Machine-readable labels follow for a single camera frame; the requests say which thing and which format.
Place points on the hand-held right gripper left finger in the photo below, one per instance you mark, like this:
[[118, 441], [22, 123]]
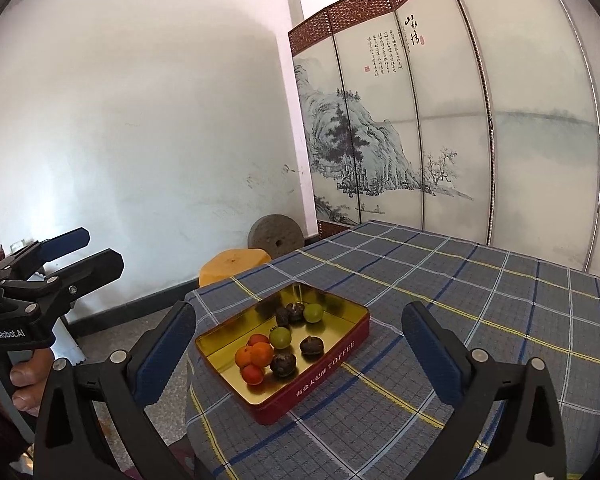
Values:
[[167, 355]]

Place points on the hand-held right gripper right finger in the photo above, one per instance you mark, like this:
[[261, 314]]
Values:
[[430, 350]]

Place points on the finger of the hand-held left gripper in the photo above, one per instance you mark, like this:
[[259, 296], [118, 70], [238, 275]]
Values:
[[65, 245], [90, 267]]

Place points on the orange mandarin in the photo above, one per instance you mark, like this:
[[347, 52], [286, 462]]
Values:
[[243, 357], [262, 354]]

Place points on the red tomato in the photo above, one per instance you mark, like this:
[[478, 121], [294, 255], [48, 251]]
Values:
[[253, 375], [258, 339]]

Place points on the gold metal tin box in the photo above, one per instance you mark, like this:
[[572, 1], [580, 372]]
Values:
[[330, 360]]

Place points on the dark brown round fruit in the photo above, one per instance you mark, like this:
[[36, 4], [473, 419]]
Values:
[[281, 317], [296, 312], [310, 345], [283, 365]]

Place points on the green tomato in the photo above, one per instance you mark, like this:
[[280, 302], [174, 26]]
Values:
[[313, 313], [280, 337]]

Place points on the person's left hand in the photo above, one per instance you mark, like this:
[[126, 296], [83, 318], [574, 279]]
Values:
[[30, 375]]

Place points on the white scalloped cloth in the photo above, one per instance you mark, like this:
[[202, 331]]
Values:
[[70, 347]]

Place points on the grey plaid tablecloth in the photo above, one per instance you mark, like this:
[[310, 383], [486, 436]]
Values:
[[455, 285]]

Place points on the round grey millstone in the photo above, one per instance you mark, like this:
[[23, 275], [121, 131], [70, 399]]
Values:
[[270, 232]]

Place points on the landscape painted folding screen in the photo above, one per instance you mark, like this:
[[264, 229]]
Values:
[[480, 110]]

